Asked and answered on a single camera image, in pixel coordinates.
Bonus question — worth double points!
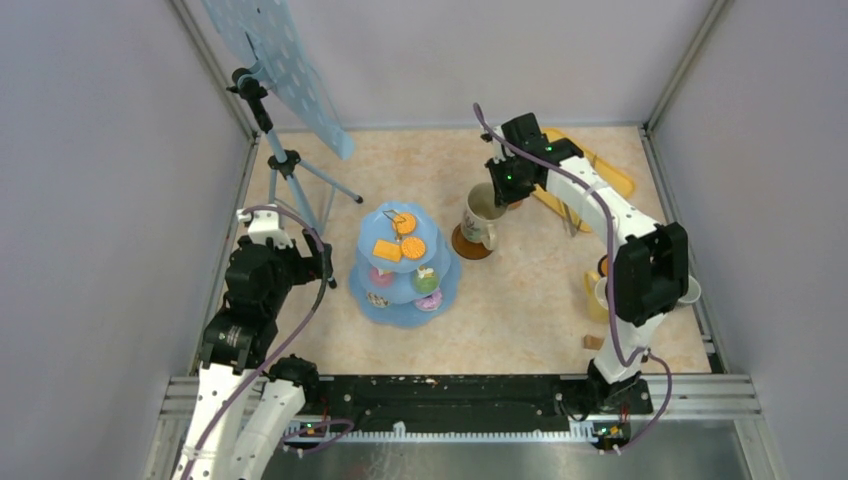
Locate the orange smiley coaster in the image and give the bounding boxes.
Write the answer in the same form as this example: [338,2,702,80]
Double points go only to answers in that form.
[596,255,609,277]

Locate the green cupcake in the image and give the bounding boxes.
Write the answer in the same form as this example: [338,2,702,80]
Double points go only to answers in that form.
[412,265,440,296]

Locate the blue tripod stand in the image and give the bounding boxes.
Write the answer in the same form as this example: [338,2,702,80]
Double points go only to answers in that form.
[227,68,364,234]

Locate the yellow ceramic mug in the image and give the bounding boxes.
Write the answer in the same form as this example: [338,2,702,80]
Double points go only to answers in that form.
[583,271,609,324]

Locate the square orange biscuit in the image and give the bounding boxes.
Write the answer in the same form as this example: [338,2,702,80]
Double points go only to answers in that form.
[372,239,403,263]

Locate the blue perforated board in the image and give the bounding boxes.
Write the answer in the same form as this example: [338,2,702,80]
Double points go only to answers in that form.
[203,0,354,160]

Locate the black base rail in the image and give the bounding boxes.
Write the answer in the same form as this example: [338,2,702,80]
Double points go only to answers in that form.
[303,374,654,434]

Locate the white sprinkled donut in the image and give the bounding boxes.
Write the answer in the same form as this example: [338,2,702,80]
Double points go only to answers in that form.
[366,292,391,308]

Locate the blue three-tier cake stand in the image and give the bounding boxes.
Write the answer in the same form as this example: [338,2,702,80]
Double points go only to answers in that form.
[348,201,461,328]

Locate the pink frosted donut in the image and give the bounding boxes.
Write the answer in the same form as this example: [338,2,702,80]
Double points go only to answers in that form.
[414,289,443,312]

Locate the beige ceramic mug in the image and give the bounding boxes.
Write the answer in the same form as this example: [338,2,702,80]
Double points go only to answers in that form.
[460,183,507,251]

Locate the orange round biscuit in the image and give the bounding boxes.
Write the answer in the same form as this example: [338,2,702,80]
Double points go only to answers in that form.
[391,212,418,236]
[400,236,427,260]

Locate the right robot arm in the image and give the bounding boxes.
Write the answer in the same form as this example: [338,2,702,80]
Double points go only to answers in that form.
[478,113,689,412]

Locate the grey ceramic cup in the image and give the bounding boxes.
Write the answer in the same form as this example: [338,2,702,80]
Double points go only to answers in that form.
[678,275,702,305]

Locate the yellow serving tray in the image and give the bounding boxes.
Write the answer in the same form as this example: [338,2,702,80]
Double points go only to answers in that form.
[533,127,636,233]

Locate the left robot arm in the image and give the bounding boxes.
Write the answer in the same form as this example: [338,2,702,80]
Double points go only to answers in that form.
[172,205,333,479]

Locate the small wooden block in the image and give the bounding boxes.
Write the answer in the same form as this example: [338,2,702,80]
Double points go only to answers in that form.
[581,335,604,351]

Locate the dark brown round coaster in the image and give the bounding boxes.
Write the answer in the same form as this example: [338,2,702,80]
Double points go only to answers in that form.
[451,225,493,260]

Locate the metal serving tongs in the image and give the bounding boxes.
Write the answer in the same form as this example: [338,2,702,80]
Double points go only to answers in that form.
[550,155,605,236]

